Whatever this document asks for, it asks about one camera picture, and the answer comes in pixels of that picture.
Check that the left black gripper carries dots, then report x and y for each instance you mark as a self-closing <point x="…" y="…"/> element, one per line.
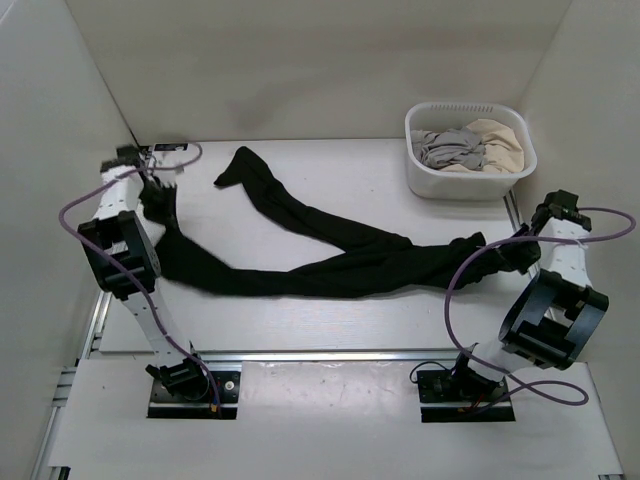
<point x="168" y="212"/>

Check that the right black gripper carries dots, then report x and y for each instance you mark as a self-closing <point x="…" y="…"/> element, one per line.
<point x="507" y="260"/>

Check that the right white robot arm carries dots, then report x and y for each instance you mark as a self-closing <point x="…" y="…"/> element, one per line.
<point x="552" y="320"/>

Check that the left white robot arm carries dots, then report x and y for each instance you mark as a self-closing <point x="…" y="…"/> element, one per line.
<point x="132" y="275"/>

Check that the black label sticker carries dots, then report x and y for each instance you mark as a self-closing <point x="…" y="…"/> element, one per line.
<point x="170" y="147"/>

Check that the beige garment in basket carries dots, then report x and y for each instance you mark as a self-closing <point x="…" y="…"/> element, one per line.
<point x="503" y="153"/>

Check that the grey garment in basket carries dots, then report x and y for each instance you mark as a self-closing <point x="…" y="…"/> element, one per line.
<point x="453" y="147"/>

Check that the white laundry basket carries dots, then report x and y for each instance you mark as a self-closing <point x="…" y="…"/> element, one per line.
<point x="441" y="115"/>

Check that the left aluminium rail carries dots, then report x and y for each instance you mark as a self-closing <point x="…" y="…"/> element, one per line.
<point x="100" y="320"/>

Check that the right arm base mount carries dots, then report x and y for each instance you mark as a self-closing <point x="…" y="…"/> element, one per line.
<point x="444" y="399"/>

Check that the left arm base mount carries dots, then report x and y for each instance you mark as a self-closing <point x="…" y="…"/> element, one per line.
<point x="198" y="406"/>

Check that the front aluminium rail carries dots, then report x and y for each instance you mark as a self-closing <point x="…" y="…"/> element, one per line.
<point x="358" y="355"/>

